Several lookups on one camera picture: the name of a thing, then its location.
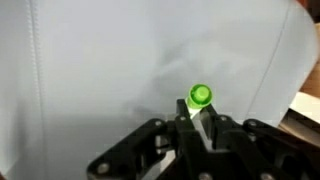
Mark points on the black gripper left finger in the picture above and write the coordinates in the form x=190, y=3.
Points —
x=136, y=154

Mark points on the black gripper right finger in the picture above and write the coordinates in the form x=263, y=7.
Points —
x=265, y=152

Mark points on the light blue upholstered chair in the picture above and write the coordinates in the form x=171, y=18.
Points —
x=76, y=76

